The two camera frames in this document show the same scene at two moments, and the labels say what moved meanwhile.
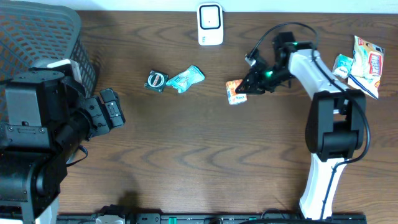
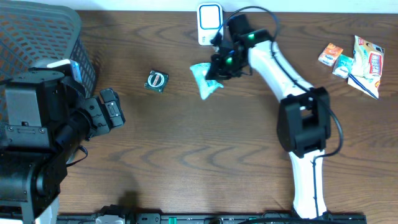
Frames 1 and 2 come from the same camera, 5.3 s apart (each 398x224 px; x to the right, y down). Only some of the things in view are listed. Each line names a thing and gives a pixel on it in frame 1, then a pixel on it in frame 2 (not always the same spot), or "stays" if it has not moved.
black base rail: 218,218 stays
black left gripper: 97,113 stays
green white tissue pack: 342,65 stays
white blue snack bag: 367,66 stays
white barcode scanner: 210,23 stays
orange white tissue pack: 234,98 to 329,54
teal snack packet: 182,81 to 205,86
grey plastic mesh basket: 32,33 stays
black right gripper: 252,86 to 215,71
